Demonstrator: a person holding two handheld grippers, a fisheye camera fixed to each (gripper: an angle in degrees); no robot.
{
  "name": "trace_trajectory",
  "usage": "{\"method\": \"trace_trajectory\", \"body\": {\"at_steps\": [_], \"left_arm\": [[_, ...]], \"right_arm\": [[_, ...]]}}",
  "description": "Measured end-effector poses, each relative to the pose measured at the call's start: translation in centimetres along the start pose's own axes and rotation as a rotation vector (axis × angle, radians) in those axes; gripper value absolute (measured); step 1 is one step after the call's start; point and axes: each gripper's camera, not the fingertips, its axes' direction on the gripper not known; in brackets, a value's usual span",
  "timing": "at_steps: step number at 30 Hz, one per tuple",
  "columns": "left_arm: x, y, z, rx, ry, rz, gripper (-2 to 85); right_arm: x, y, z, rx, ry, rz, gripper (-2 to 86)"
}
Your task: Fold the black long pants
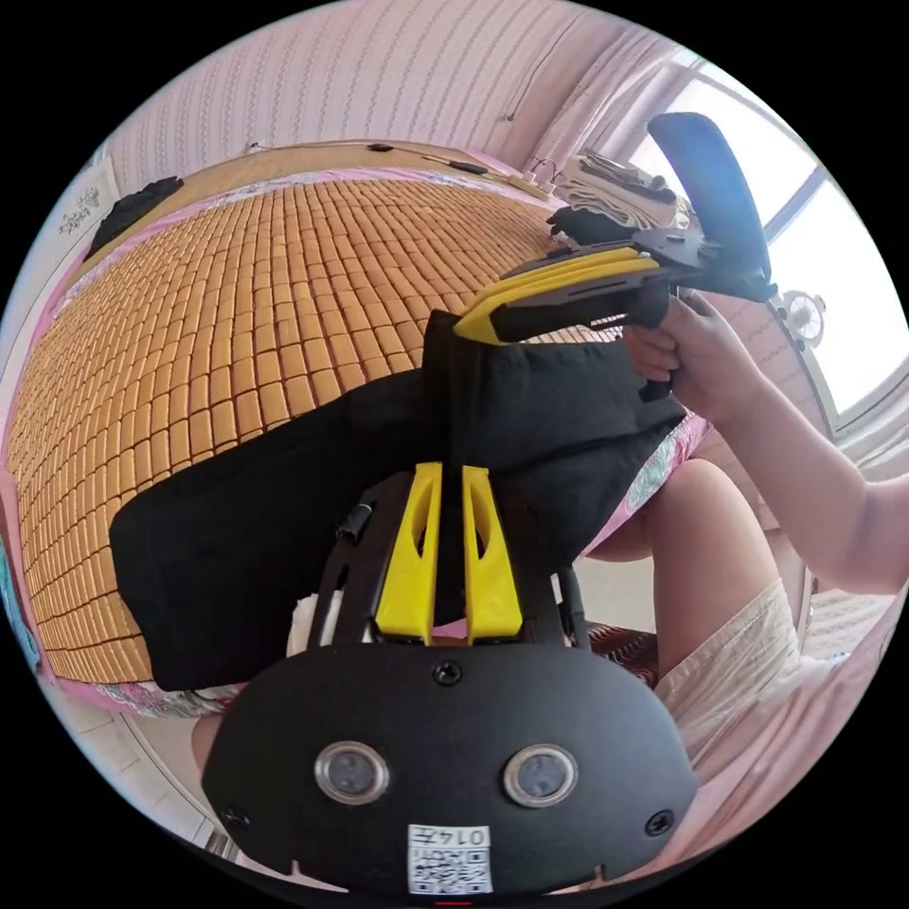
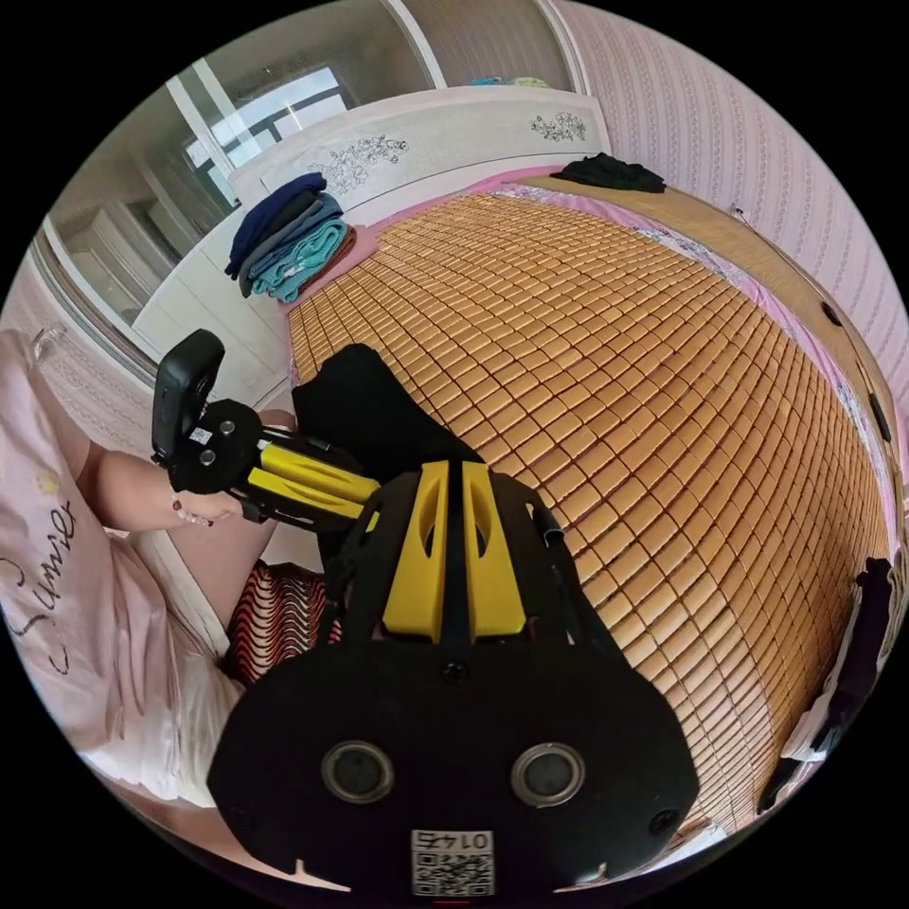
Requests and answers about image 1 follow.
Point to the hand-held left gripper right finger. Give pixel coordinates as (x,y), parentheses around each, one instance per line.
(493,575)

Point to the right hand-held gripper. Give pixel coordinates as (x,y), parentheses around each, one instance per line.
(589,302)

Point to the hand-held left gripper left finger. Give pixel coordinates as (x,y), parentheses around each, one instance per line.
(406,568)

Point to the black long pants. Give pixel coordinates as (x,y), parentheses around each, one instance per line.
(284,511)

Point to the person's right forearm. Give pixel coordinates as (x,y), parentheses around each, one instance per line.
(817,490)

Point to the person's right hand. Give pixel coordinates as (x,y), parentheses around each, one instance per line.
(710,362)

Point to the pile of clothes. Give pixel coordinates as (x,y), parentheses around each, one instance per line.
(618,188)

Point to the pink curtain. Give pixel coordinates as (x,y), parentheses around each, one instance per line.
(611,99)

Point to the person's body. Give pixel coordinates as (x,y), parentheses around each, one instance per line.
(717,554)

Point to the white fan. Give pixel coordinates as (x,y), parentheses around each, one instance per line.
(806,317)

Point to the bed with woven mat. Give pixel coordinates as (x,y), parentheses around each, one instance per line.
(234,319)

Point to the window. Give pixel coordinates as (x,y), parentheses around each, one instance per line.
(838,234)

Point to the black garment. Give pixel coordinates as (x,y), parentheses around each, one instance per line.
(135,213)

